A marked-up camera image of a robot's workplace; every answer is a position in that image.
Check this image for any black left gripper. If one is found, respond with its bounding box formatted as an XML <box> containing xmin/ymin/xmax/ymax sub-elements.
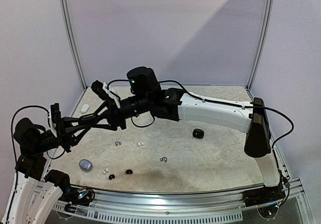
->
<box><xmin>32</xmin><ymin>116</ymin><xmax>91</xmax><ymax>153</ymax></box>

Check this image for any glossy black earbud charging case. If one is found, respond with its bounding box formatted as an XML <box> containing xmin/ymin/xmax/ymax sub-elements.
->
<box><xmin>192</xmin><ymin>129</ymin><xmax>204</xmax><ymax>139</ymax></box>

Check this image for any small black case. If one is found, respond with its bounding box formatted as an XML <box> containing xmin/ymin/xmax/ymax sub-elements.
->
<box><xmin>78</xmin><ymin>115</ymin><xmax>96</xmax><ymax>125</ymax></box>

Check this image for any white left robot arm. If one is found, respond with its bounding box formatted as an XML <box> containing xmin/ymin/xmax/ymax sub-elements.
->
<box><xmin>2</xmin><ymin>117</ymin><xmax>95</xmax><ymax>223</ymax></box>

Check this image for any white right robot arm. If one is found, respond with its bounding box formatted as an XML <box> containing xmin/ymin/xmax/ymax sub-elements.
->
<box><xmin>91</xmin><ymin>66</ymin><xmax>281</xmax><ymax>202</ymax></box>

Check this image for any white oval charging case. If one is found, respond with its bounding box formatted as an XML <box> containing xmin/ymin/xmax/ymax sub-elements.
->
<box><xmin>80</xmin><ymin>104</ymin><xmax>90</xmax><ymax>114</ymax></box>

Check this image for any silver blue charging case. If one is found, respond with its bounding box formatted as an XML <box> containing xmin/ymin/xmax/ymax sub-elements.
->
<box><xmin>79</xmin><ymin>159</ymin><xmax>93</xmax><ymax>172</ymax></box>

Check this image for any white earbud lower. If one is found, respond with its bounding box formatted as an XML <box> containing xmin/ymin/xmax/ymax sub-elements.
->
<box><xmin>102</xmin><ymin>168</ymin><xmax>109</xmax><ymax>175</ymax></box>

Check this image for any silver earbud right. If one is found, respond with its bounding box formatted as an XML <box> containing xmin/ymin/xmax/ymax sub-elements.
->
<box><xmin>160</xmin><ymin>157</ymin><xmax>168</xmax><ymax>163</ymax></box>

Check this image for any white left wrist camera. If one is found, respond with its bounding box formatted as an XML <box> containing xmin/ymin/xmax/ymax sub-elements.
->
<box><xmin>48</xmin><ymin>103</ymin><xmax>61</xmax><ymax>137</ymax></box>

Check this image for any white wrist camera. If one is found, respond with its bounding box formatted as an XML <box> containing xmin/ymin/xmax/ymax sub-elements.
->
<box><xmin>48</xmin><ymin>103</ymin><xmax>61</xmax><ymax>137</ymax></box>
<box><xmin>91</xmin><ymin>80</ymin><xmax>120</xmax><ymax>108</ymax></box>

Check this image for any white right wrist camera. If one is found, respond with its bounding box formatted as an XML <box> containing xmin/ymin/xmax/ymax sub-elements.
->
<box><xmin>91</xmin><ymin>80</ymin><xmax>120</xmax><ymax>108</ymax></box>

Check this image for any black ring earbud left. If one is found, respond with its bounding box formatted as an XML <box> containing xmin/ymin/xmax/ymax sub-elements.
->
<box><xmin>108</xmin><ymin>174</ymin><xmax>115</xmax><ymax>180</ymax></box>

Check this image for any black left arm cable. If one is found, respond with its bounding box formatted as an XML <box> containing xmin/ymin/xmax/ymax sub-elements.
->
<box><xmin>11</xmin><ymin>105</ymin><xmax>66</xmax><ymax>161</ymax></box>

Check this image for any white perforated cable tray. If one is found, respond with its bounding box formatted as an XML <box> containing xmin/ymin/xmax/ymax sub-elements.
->
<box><xmin>49</xmin><ymin>201</ymin><xmax>243</xmax><ymax>223</ymax></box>

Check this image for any aluminium left corner post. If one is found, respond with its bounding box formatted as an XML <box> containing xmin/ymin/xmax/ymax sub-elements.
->
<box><xmin>60</xmin><ymin>0</ymin><xmax>87</xmax><ymax>90</ymax></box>

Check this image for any aluminium corner post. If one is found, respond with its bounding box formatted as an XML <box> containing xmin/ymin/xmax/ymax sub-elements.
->
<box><xmin>60</xmin><ymin>0</ymin><xmax>87</xmax><ymax>90</ymax></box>
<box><xmin>245</xmin><ymin>0</ymin><xmax>273</xmax><ymax>92</ymax></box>

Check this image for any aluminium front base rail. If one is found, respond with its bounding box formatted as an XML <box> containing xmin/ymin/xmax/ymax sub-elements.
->
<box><xmin>45</xmin><ymin>178</ymin><xmax>314</xmax><ymax>223</ymax></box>

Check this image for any aluminium right corner post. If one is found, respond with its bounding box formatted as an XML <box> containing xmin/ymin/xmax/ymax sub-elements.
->
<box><xmin>245</xmin><ymin>0</ymin><xmax>273</xmax><ymax>92</ymax></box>

